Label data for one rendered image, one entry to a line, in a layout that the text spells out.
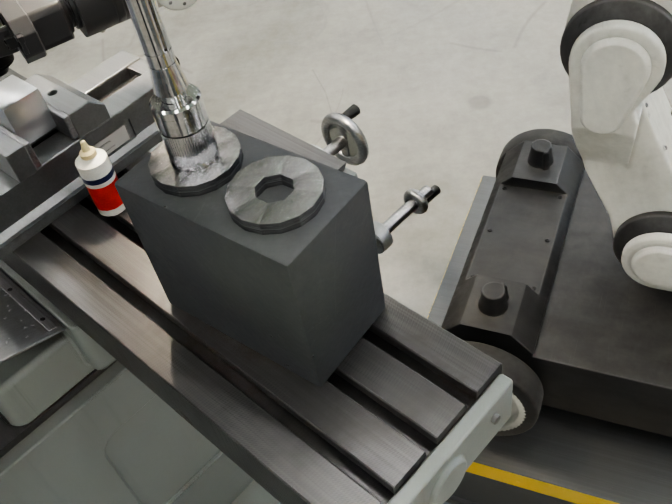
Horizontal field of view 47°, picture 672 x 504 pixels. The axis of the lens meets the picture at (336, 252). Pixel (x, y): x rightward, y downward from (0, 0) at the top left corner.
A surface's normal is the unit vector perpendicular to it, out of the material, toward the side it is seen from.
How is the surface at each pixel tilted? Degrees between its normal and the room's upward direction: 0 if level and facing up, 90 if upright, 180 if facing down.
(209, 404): 0
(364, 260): 90
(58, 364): 90
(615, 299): 0
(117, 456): 90
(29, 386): 90
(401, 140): 0
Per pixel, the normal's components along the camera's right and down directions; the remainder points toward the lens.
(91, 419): 0.73, 0.43
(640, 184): -0.36, 0.72
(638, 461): -0.14, -0.67
